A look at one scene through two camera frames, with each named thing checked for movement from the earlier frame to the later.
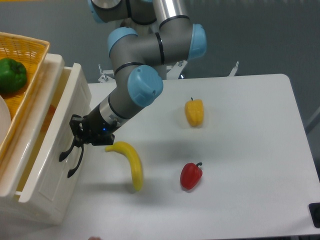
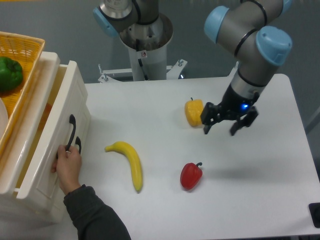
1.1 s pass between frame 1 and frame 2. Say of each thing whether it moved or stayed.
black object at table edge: stayed
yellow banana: stayed
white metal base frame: stayed
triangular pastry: moved
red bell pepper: stayed
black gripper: moved
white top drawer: moved
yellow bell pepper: stayed
